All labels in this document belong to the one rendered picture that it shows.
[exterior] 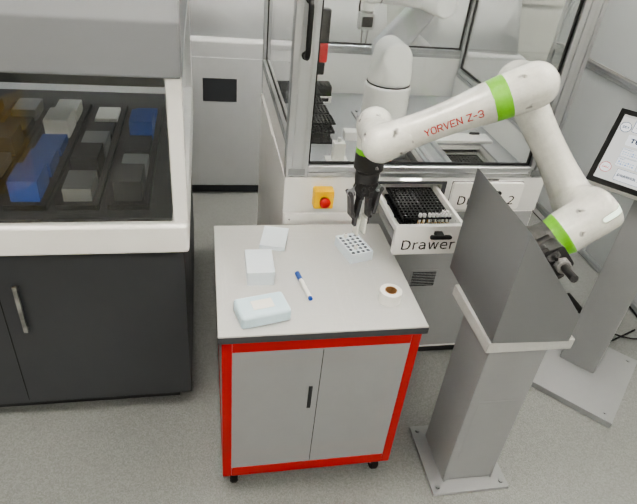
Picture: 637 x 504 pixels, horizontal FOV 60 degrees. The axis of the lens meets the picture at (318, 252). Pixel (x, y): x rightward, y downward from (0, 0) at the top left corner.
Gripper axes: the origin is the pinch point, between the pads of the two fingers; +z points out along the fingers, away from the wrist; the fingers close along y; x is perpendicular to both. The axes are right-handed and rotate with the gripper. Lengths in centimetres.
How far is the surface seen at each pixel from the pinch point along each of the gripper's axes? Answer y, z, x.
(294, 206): 11.4, 6.6, -27.7
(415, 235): -14.6, 0.0, 11.5
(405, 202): -22.7, -0.6, -7.6
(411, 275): -38, 40, -14
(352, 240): -1.3, 9.8, -5.0
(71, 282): 90, 24, -30
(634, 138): -112, -22, 7
